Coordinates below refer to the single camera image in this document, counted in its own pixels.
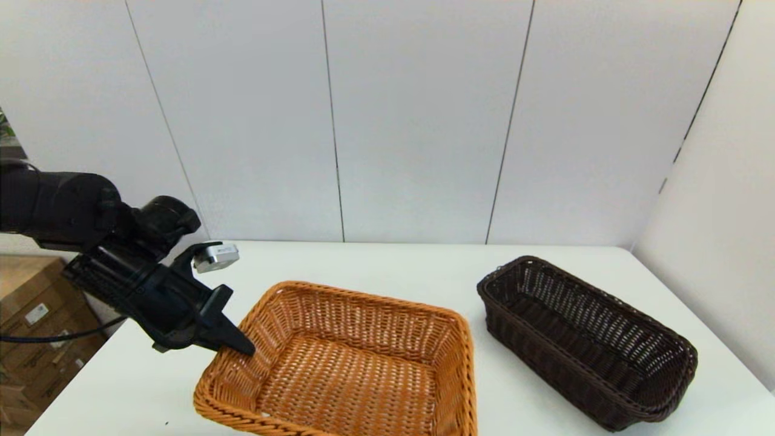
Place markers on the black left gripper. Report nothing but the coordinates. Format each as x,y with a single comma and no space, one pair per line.
175,309

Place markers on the orange wicker basket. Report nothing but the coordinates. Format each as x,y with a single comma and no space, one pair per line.
363,375

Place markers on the dark brown wicker basket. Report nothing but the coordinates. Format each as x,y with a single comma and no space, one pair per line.
605,387

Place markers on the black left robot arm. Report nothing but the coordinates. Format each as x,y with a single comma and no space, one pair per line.
60,206

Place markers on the brown cardboard box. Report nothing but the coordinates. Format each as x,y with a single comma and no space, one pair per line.
27,284
15,412
48,354
66,378

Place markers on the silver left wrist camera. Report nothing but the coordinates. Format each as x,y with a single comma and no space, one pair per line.
218,257

